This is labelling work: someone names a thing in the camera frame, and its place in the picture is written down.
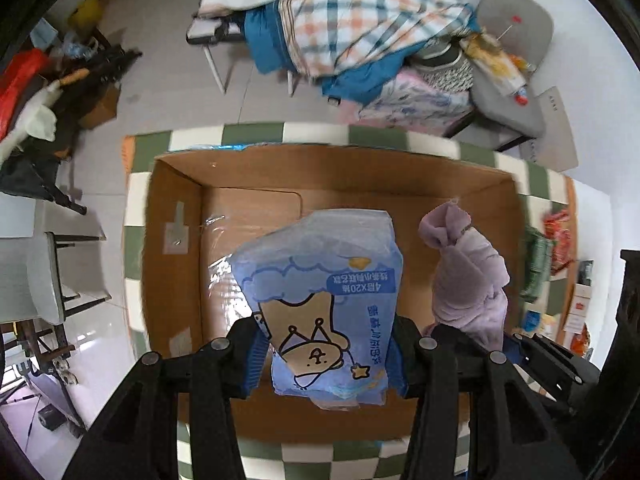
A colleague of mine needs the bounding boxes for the lilac cloth bundle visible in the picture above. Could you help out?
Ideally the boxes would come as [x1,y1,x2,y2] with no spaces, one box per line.
[418,202,510,352]

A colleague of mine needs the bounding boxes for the blue bear tissue pack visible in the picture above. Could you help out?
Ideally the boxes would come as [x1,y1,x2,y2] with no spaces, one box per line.
[230,209,404,410]

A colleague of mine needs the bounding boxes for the orange snack packet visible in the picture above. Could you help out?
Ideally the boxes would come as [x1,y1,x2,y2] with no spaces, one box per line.
[570,324,590,359]

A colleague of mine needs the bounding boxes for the white red cigarette box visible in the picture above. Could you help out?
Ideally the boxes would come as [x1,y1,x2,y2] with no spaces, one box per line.
[563,284,592,334]

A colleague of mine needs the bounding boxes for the yellow cartoon tissue pack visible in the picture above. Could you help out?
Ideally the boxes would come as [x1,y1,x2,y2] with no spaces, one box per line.
[513,310,560,340]

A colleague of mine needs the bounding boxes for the black snack packet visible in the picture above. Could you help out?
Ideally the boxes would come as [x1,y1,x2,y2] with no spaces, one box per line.
[577,259,593,287]

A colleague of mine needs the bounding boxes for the green tissue pack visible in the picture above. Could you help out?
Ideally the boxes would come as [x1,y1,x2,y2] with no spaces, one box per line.
[520,226,554,304]

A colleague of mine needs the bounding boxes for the red snack bag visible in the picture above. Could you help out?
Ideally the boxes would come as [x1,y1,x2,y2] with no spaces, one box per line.
[544,208,574,275]

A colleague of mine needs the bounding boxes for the cardboard box with blue print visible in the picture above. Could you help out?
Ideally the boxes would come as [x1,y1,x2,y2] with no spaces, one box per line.
[141,144,524,358]

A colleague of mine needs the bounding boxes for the snack bags on chair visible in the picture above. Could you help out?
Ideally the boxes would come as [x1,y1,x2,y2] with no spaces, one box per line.
[459,32,537,106]

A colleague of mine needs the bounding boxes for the floral pink bedding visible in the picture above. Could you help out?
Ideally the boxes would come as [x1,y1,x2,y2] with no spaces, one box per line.
[354,65,473,136]

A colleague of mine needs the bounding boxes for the black white patterned cushion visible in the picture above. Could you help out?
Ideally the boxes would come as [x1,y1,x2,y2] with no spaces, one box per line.
[409,41,474,93]

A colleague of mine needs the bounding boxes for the grey padded chair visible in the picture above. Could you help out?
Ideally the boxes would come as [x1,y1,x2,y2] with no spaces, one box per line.
[445,0,554,152]

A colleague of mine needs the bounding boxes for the red plastic bag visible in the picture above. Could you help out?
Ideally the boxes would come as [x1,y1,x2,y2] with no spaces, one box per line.
[0,49,50,140]

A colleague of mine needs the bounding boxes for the plaid blanket pile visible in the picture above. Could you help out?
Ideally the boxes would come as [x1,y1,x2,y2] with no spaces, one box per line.
[242,0,478,104]

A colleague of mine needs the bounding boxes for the yellow bin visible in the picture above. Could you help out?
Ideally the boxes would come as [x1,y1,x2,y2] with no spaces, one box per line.
[67,0,104,36]

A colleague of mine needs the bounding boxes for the white folding chair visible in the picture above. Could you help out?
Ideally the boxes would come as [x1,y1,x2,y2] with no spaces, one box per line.
[185,0,302,98]

